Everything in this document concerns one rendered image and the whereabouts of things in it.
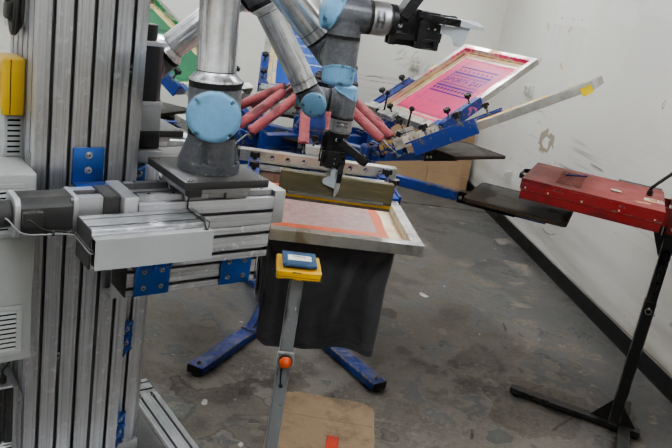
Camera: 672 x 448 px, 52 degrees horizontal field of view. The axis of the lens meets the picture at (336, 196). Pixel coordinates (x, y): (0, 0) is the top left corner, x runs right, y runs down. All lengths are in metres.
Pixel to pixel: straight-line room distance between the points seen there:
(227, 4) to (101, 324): 0.91
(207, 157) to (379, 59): 5.31
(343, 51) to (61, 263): 0.87
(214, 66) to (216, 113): 0.10
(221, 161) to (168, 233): 0.24
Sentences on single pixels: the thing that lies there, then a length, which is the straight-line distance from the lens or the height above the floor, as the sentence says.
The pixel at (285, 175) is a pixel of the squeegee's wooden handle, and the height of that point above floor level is 1.13.
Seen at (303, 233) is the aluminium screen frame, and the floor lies 0.99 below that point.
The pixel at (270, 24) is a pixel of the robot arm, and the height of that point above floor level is 1.61.
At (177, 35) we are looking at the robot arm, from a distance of 2.19.
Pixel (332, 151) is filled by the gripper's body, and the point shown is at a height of 1.23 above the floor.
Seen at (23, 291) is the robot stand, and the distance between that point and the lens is 1.76.
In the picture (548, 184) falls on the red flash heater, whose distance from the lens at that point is 3.00.
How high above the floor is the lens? 1.70
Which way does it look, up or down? 16 degrees down
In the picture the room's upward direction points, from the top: 9 degrees clockwise
